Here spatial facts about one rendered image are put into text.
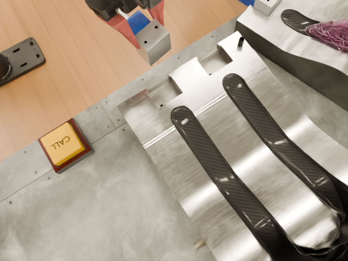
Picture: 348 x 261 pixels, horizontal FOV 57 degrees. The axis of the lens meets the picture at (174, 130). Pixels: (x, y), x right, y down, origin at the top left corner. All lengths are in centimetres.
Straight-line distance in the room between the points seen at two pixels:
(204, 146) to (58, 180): 30
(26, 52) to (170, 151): 40
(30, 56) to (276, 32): 51
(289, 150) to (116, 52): 41
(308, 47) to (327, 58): 4
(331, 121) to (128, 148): 40
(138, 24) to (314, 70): 33
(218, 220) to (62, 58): 47
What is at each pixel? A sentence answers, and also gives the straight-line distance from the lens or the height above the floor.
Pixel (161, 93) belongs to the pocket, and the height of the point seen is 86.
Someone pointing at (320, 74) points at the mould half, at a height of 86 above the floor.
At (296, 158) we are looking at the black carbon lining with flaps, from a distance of 55.
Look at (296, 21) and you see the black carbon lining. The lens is 71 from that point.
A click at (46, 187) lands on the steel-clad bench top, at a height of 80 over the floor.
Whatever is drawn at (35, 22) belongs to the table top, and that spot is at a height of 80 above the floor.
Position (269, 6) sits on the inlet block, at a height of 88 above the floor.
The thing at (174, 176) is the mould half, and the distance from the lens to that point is 53.
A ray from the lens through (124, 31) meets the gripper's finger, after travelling 49.
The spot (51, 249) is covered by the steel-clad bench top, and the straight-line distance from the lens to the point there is 66.
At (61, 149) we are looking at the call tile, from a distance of 63.
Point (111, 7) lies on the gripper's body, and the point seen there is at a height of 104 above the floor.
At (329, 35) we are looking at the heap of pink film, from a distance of 66.
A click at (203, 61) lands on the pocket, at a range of 61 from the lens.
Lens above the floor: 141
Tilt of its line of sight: 74 degrees down
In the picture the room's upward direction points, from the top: 10 degrees counter-clockwise
